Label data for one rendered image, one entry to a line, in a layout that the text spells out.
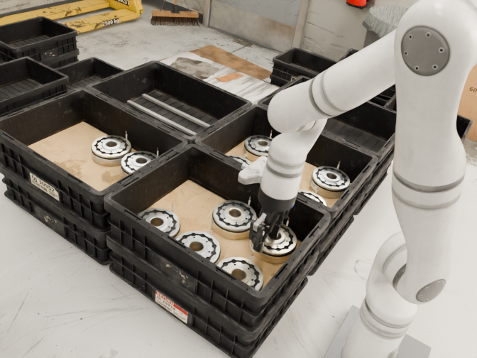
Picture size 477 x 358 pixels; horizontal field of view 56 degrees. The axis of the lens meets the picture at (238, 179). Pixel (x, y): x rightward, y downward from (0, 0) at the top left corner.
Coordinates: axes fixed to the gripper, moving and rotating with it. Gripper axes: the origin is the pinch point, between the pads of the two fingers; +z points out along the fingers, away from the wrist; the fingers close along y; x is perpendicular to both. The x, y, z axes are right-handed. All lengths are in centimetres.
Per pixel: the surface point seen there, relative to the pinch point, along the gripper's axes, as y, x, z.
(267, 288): -15.0, -8.9, -4.9
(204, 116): 38, 47, 5
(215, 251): -8.9, 6.7, 2.1
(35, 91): 34, 134, 31
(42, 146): -8, 66, 6
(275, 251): -0.1, -2.9, 1.9
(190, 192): 5.4, 25.4, 5.3
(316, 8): 303, 133, 40
